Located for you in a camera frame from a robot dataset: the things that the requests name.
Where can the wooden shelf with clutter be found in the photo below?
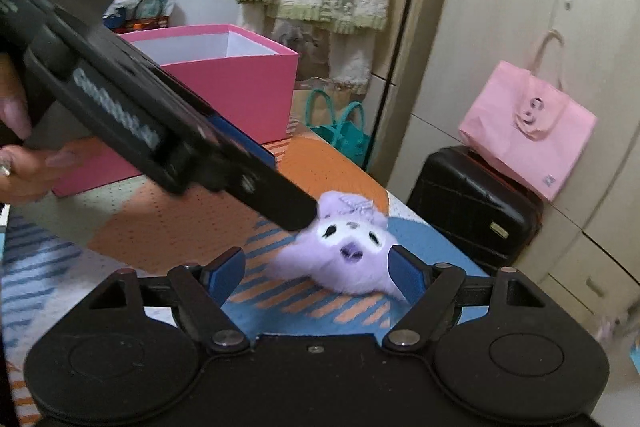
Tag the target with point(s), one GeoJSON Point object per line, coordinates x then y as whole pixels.
{"type": "Point", "coordinates": [134, 15]}

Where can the brown paper bag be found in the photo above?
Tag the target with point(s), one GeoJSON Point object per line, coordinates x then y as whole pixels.
{"type": "Point", "coordinates": [320, 101]}

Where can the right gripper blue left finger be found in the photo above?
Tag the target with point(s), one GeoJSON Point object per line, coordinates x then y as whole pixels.
{"type": "Point", "coordinates": [221, 276]}

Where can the black suitcase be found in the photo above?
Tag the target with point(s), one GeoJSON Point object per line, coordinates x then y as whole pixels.
{"type": "Point", "coordinates": [488, 216]}

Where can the beige wardrobe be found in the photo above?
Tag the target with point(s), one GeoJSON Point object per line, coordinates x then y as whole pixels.
{"type": "Point", "coordinates": [586, 253]}

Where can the pink cardboard shoe box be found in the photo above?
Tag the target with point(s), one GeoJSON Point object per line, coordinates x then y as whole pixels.
{"type": "Point", "coordinates": [206, 89]}

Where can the pink paper shopping bag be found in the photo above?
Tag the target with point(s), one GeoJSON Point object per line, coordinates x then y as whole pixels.
{"type": "Point", "coordinates": [527, 128]}

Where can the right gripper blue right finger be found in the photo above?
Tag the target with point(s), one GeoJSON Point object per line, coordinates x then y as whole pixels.
{"type": "Point", "coordinates": [410, 274]}

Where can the colourful patchwork table cloth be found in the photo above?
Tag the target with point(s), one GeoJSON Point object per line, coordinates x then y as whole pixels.
{"type": "Point", "coordinates": [56, 250]}

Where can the teal tote bag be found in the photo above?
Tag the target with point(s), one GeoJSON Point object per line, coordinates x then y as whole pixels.
{"type": "Point", "coordinates": [345, 134]}

